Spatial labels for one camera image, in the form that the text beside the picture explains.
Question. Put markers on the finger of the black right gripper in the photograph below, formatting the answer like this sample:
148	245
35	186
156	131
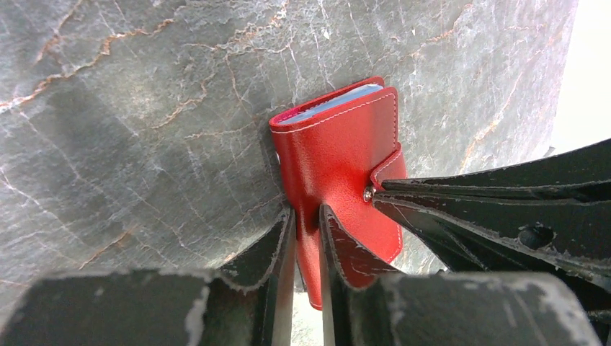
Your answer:
582	174
565	238

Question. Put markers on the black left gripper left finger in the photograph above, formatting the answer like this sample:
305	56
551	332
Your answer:
246	301

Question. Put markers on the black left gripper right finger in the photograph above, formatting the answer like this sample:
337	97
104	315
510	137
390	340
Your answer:
366	301

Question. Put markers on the red leather card holder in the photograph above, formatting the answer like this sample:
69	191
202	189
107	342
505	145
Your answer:
337	150

